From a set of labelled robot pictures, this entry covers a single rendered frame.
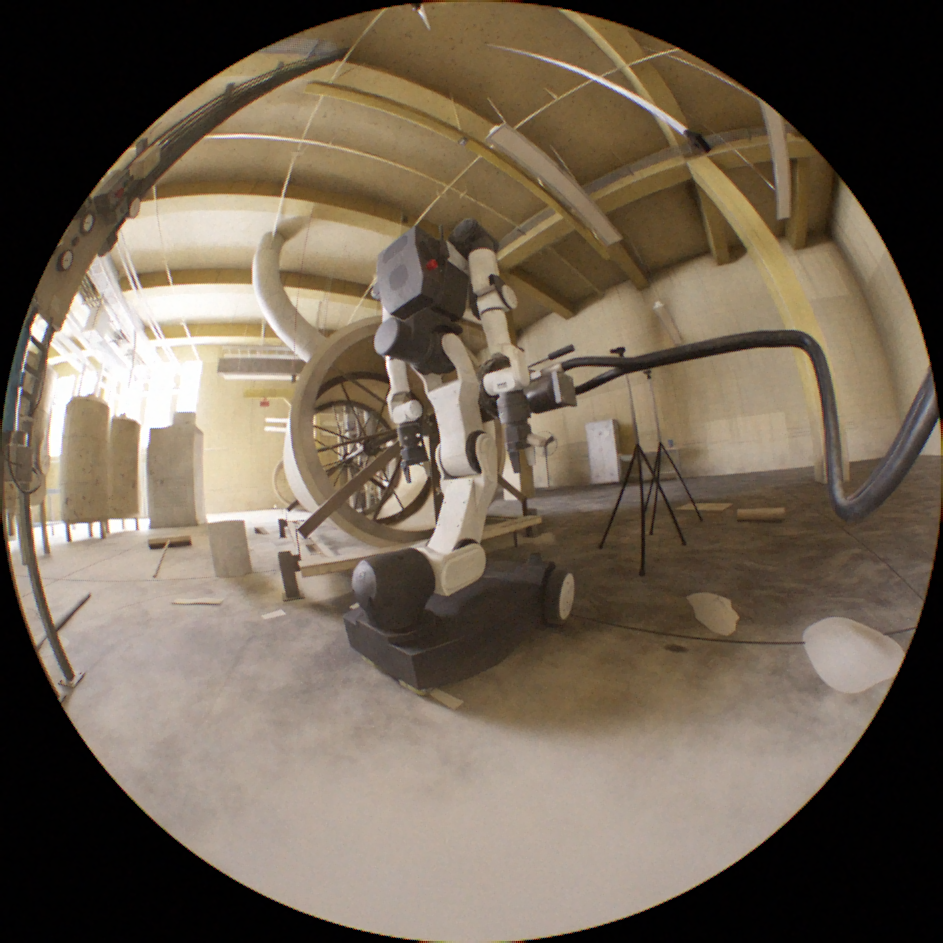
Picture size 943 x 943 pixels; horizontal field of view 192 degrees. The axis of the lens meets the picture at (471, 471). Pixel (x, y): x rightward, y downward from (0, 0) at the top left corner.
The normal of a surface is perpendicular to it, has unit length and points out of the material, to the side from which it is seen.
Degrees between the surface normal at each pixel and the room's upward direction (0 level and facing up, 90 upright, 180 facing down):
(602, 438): 90
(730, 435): 90
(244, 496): 90
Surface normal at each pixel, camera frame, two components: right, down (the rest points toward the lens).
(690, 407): -0.77, 0.05
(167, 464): 0.63, -0.07
